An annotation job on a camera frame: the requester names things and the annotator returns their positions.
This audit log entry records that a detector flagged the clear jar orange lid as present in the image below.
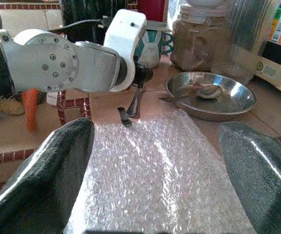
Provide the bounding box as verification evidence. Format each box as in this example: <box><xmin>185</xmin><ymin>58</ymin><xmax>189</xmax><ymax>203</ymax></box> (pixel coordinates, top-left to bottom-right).
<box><xmin>210</xmin><ymin>0</ymin><xmax>275</xmax><ymax>85</ymax></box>

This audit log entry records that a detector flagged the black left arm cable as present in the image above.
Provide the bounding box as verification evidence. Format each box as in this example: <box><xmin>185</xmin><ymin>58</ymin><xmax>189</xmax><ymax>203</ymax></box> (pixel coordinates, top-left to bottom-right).
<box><xmin>46</xmin><ymin>16</ymin><xmax>110</xmax><ymax>34</ymax></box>

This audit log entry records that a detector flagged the shallow steel bowl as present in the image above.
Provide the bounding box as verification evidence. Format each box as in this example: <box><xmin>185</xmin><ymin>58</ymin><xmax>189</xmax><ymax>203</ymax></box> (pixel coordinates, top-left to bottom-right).
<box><xmin>165</xmin><ymin>71</ymin><xmax>257</xmax><ymax>122</ymax></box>

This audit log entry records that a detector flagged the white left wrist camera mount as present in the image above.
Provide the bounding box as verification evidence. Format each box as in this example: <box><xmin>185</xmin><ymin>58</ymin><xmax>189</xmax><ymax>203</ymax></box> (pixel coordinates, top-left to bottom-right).
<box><xmin>103</xmin><ymin>9</ymin><xmax>148</xmax><ymax>93</ymax></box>

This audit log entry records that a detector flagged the black round appliance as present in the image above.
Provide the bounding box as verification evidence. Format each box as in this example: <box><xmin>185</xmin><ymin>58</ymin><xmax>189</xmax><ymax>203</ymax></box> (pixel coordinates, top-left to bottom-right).
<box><xmin>61</xmin><ymin>0</ymin><xmax>136</xmax><ymax>44</ymax></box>

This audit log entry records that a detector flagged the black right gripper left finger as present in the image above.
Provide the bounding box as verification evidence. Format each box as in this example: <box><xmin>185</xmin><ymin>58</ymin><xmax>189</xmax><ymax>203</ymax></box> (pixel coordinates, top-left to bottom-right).
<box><xmin>0</xmin><ymin>117</ymin><xmax>96</xmax><ymax>234</ymax></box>

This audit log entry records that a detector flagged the brown potato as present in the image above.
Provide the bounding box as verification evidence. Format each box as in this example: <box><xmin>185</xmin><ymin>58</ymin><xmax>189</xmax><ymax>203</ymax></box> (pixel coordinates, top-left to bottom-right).
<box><xmin>0</xmin><ymin>98</ymin><xmax>25</xmax><ymax>117</ymax></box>

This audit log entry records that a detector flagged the black strap tail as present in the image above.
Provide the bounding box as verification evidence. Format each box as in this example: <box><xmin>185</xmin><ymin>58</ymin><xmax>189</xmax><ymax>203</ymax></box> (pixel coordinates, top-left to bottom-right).
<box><xmin>117</xmin><ymin>106</ymin><xmax>133</xmax><ymax>128</ymax></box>

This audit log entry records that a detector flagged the steel spoon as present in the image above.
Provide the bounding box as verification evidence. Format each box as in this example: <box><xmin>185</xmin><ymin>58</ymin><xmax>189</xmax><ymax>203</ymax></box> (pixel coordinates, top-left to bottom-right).
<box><xmin>158</xmin><ymin>84</ymin><xmax>223</xmax><ymax>103</ymax></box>

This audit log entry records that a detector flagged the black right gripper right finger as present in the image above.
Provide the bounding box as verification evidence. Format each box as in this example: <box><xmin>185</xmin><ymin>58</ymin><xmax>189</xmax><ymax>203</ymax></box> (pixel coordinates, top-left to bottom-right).
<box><xmin>217</xmin><ymin>121</ymin><xmax>281</xmax><ymax>234</ymax></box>

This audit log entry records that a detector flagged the clear bubble wrap sheet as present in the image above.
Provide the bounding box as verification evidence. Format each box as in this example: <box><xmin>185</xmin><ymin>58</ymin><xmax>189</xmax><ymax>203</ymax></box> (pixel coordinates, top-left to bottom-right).
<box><xmin>64</xmin><ymin>108</ymin><xmax>258</xmax><ymax>234</ymax></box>

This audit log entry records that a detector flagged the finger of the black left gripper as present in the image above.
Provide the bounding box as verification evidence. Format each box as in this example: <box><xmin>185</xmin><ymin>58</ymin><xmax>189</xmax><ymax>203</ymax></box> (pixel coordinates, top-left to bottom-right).
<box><xmin>125</xmin><ymin>83</ymin><xmax>145</xmax><ymax>118</ymax></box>

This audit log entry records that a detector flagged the red container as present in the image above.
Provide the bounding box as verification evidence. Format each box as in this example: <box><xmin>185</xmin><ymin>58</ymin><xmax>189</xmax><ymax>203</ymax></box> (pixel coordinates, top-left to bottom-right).
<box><xmin>137</xmin><ymin>0</ymin><xmax>166</xmax><ymax>23</ymax></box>

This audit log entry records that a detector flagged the teal white rabbit mug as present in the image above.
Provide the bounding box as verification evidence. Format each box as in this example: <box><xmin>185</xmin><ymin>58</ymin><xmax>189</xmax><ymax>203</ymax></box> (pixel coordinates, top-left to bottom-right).
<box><xmin>136</xmin><ymin>20</ymin><xmax>175</xmax><ymax>69</ymax></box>

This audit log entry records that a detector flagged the brown jar pink lid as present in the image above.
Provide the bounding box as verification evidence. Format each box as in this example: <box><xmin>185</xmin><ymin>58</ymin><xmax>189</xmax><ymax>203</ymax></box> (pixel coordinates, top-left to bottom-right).
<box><xmin>170</xmin><ymin>4</ymin><xmax>228</xmax><ymax>71</ymax></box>

